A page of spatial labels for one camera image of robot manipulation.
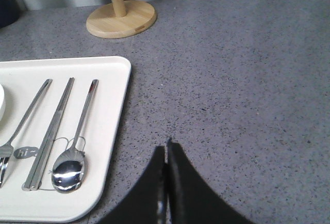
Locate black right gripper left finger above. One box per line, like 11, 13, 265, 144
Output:
99, 146, 167, 224

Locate navy blue mug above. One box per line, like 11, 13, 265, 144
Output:
0, 0, 21, 28

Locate steel fork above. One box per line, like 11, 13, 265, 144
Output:
1, 78, 53, 186

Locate white round plate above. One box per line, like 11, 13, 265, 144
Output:
0, 85, 6, 120

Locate steel chopstick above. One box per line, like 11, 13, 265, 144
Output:
22, 78, 72, 191
27, 77, 75, 191

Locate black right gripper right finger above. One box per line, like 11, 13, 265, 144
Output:
167, 138, 252, 223

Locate beige rabbit serving tray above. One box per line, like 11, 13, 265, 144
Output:
1, 56, 131, 223

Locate steel spoon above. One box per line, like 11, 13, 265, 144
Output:
51, 79, 99, 193

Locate wooden mug tree stand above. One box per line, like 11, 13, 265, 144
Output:
86, 0, 157, 39

